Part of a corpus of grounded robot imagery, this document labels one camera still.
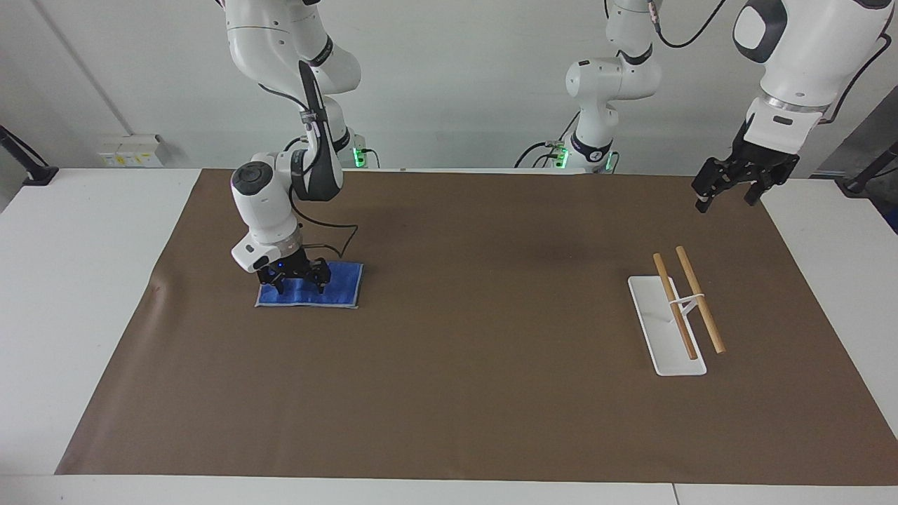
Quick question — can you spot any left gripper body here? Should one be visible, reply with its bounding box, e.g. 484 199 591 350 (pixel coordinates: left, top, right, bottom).
731 120 801 181

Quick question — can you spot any black stand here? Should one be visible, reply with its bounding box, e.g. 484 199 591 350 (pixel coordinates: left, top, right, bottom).
0 124 60 187
840 140 898 196

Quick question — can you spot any white wall socket box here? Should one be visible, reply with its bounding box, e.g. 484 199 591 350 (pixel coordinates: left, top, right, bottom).
96 133 168 168

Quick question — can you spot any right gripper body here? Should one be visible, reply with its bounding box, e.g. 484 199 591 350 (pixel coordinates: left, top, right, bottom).
254 245 314 282

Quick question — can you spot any white rack with wooden rods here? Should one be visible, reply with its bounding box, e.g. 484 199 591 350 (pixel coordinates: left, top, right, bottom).
627 245 726 377

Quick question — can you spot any black cable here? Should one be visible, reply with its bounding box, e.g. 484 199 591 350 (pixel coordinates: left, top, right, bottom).
649 0 728 50
817 32 893 126
286 188 360 260
514 112 580 169

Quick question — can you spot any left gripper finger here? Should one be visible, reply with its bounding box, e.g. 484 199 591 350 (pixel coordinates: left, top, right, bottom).
744 170 791 207
691 158 742 214

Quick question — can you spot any blue towel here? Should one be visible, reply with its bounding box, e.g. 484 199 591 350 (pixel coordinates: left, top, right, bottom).
255 261 364 309

